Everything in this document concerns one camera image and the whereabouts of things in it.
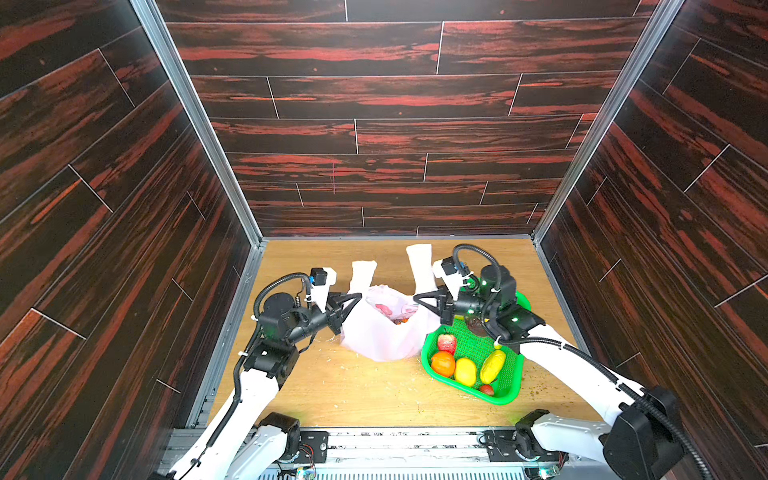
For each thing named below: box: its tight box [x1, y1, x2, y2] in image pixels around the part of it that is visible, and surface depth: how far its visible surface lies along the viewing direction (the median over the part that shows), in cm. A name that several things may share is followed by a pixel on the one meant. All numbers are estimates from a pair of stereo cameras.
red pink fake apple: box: [437, 333, 457, 356], surface depth 90 cm
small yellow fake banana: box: [480, 350, 506, 384], surface depth 85 cm
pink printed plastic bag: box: [340, 244, 441, 362], surface depth 70 cm
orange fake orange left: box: [431, 351, 455, 377], surface depth 84 cm
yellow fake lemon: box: [454, 358, 477, 387], surface depth 84 cm
